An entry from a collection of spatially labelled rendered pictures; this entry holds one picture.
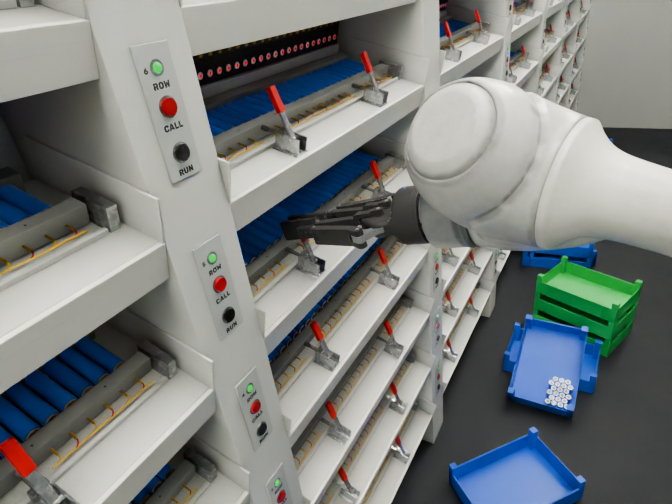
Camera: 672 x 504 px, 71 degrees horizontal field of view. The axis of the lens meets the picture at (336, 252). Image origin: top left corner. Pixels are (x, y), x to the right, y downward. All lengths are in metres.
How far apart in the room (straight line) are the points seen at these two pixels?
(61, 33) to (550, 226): 0.38
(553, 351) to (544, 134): 1.54
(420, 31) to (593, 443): 1.31
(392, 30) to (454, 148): 0.73
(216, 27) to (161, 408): 0.41
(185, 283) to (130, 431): 0.17
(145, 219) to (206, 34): 0.19
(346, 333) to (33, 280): 0.59
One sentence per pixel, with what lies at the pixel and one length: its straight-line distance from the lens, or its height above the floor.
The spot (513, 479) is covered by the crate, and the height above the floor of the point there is 0.00.
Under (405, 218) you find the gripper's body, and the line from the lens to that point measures 0.57.
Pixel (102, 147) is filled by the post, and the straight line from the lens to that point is 0.49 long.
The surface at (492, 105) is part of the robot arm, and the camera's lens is 0.34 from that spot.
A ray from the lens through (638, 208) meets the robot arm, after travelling 0.36.
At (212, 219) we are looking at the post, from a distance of 0.52.
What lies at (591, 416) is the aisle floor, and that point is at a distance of 1.82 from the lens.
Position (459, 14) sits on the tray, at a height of 1.18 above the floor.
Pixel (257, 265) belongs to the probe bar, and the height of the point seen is 0.96.
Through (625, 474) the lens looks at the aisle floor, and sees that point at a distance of 1.70.
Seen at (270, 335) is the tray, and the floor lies 0.91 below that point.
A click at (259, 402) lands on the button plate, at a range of 0.66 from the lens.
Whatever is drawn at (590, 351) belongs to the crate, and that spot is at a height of 0.02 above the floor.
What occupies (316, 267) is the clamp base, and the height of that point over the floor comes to 0.94.
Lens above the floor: 1.31
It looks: 29 degrees down
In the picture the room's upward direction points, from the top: 8 degrees counter-clockwise
